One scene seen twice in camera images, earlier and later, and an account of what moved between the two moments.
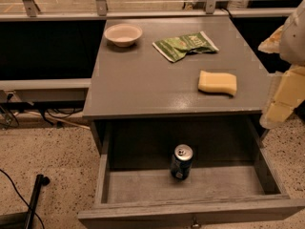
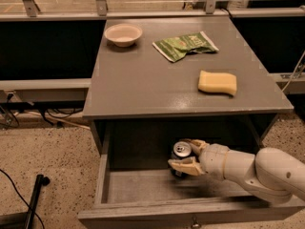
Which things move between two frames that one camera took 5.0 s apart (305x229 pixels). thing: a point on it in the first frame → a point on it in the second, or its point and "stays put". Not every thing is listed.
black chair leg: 24,219 stays put
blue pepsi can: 181,161 stays put
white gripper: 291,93 → 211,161
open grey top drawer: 244,197 stays put
